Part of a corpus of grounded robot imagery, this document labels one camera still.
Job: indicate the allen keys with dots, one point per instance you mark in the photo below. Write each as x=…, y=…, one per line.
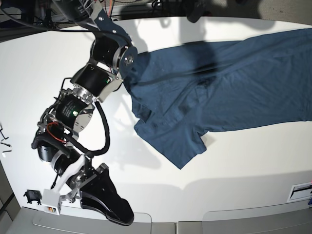
x=3, y=142

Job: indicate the white label plate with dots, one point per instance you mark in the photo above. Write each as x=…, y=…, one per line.
x=300, y=192

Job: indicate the black table clamp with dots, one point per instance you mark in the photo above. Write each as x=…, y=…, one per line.
x=33, y=195

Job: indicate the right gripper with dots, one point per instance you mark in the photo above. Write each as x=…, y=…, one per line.
x=97, y=192

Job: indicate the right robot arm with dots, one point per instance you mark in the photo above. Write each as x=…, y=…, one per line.
x=111, y=58

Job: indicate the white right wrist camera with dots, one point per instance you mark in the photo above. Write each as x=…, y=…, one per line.
x=51, y=201

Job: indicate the blue T-shirt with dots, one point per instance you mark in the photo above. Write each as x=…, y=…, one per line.
x=181, y=93

